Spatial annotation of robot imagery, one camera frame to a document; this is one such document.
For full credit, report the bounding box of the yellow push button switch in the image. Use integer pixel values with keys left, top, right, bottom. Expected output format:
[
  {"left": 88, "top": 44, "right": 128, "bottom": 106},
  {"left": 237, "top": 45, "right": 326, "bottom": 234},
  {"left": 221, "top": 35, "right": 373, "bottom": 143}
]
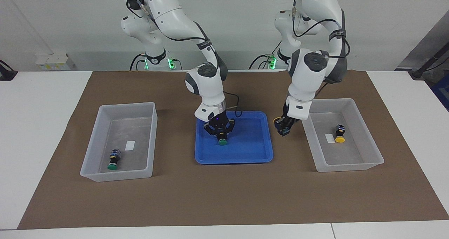
[
  {"left": 334, "top": 124, "right": 346, "bottom": 144},
  {"left": 273, "top": 117, "right": 292, "bottom": 137}
]

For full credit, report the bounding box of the blue plastic tray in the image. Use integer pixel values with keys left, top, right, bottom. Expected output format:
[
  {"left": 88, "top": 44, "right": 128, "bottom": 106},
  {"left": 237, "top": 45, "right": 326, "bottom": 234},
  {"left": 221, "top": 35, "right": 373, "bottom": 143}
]
[{"left": 195, "top": 111, "right": 274, "bottom": 165}]

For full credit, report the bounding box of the brown paper table mat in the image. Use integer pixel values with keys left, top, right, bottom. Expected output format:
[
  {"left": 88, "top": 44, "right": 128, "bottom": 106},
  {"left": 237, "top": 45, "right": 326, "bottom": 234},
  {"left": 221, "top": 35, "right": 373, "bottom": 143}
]
[{"left": 18, "top": 70, "right": 449, "bottom": 230}]

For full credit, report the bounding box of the translucent plastic box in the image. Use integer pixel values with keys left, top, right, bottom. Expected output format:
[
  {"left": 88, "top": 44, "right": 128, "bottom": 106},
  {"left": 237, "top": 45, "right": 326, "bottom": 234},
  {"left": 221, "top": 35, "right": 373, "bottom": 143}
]
[
  {"left": 80, "top": 102, "right": 158, "bottom": 182},
  {"left": 300, "top": 98, "right": 384, "bottom": 172}
]

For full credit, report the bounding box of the black stand pole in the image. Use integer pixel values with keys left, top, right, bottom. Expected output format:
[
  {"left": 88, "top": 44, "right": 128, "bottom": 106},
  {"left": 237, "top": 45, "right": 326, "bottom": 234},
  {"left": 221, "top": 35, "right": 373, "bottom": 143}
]
[{"left": 409, "top": 42, "right": 449, "bottom": 80}]

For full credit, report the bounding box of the blue crate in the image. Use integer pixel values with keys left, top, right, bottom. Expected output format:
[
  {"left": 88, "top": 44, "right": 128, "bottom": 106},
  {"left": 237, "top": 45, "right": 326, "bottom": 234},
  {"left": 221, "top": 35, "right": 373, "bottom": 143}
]
[{"left": 431, "top": 74, "right": 449, "bottom": 112}]

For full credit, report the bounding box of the white yellow power strip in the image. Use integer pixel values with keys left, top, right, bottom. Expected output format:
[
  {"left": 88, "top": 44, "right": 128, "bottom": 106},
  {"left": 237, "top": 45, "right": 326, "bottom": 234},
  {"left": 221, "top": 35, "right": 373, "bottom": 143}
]
[{"left": 35, "top": 54, "right": 76, "bottom": 71}]

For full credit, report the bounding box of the black clamp device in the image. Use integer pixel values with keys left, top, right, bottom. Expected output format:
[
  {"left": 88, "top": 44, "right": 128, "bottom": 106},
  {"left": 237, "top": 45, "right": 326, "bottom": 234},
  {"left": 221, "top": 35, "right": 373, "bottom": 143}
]
[{"left": 0, "top": 59, "right": 18, "bottom": 81}]

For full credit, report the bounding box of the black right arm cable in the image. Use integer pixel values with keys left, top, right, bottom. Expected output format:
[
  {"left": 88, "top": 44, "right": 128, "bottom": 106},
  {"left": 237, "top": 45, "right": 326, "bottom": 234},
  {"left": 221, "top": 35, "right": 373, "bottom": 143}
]
[{"left": 126, "top": 0, "right": 243, "bottom": 118}]

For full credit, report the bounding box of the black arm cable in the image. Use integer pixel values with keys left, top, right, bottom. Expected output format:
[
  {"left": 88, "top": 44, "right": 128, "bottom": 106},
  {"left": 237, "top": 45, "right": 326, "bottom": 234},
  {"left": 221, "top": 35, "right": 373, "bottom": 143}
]
[
  {"left": 292, "top": 0, "right": 350, "bottom": 99},
  {"left": 126, "top": 0, "right": 243, "bottom": 118}
]

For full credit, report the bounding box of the black base cable bundle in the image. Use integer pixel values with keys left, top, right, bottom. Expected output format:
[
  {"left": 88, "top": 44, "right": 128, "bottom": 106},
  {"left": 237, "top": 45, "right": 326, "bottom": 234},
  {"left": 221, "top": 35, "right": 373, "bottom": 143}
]
[
  {"left": 248, "top": 41, "right": 281, "bottom": 70},
  {"left": 129, "top": 53, "right": 183, "bottom": 71}
]

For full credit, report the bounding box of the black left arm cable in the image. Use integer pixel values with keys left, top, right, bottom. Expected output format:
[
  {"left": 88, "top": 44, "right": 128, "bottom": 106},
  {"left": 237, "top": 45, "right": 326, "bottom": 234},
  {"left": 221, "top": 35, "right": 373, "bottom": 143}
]
[{"left": 292, "top": 0, "right": 350, "bottom": 99}]

